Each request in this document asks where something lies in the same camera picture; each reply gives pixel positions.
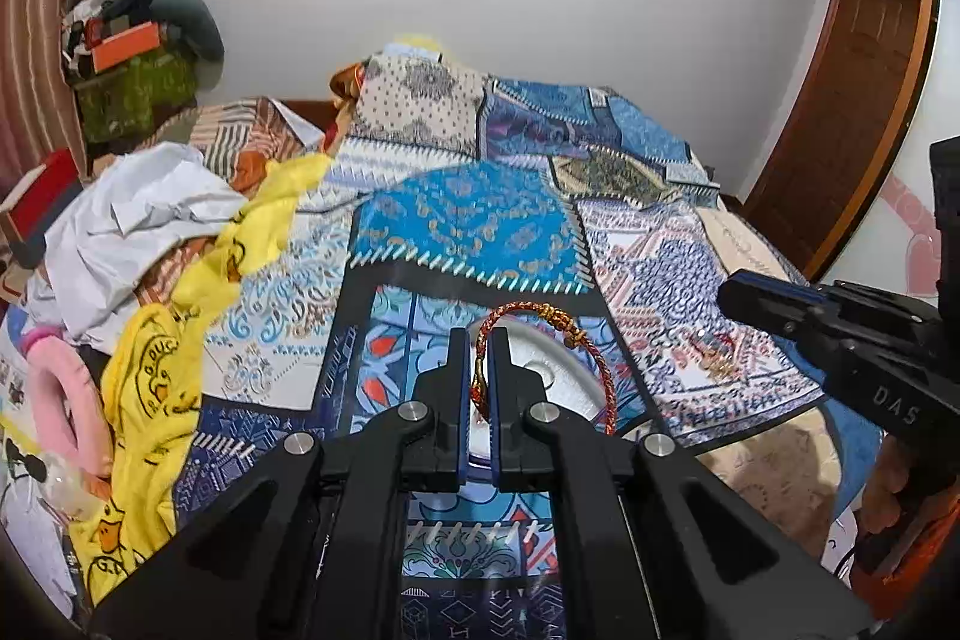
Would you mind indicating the yellow duck print cloth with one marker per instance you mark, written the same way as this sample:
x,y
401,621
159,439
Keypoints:
x,y
152,386

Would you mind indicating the white crumpled cloth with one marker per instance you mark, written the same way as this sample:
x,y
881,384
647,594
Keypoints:
x,y
99,250

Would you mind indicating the dark green bag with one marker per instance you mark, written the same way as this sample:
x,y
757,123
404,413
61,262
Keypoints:
x,y
195,23

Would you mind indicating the striped orange brown cloth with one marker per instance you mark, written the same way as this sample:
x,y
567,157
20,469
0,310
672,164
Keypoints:
x,y
238,141

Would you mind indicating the striped brown curtain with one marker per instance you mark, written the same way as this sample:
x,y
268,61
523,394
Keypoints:
x,y
39,112

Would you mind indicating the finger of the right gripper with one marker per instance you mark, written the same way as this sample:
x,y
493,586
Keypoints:
x,y
772,305

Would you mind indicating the orange box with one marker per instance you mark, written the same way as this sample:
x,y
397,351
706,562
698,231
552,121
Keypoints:
x,y
119,48

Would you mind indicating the brown wooden door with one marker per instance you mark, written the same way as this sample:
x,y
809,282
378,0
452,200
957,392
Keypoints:
x,y
852,112

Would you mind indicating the cream dotted pillow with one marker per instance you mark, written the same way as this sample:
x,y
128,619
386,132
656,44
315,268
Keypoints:
x,y
412,100

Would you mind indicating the blue patchwork bedspread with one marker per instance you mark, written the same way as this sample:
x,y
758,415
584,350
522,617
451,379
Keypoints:
x,y
295,516

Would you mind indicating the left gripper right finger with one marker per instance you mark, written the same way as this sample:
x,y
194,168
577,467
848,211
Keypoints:
x,y
519,461

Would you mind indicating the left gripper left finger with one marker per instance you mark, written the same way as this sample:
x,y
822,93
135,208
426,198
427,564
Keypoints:
x,y
437,458

